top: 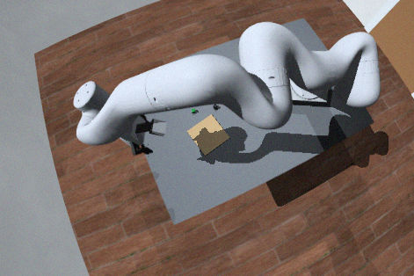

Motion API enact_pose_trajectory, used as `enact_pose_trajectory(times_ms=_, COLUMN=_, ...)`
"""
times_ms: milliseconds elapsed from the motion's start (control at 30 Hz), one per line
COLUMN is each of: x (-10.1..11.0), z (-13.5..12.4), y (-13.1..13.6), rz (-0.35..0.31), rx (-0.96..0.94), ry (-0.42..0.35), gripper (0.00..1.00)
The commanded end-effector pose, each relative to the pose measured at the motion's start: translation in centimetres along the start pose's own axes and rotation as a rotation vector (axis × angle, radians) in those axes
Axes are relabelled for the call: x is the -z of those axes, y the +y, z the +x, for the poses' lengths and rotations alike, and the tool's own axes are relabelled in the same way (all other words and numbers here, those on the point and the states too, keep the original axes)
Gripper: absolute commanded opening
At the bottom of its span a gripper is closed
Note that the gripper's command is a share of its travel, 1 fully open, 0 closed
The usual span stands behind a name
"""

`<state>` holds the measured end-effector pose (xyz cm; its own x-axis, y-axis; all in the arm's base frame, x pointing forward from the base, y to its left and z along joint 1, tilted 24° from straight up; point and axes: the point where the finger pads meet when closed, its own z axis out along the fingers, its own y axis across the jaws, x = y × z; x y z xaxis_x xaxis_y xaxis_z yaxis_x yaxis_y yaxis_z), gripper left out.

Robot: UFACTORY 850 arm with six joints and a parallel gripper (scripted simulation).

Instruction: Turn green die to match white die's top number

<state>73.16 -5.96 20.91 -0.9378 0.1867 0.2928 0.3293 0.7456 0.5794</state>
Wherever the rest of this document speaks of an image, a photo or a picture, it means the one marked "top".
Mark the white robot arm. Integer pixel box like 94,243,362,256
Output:
74,22,381,145

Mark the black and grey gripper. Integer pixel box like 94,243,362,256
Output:
120,115,153,156

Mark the tan flat mat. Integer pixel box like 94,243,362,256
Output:
187,114,230,156

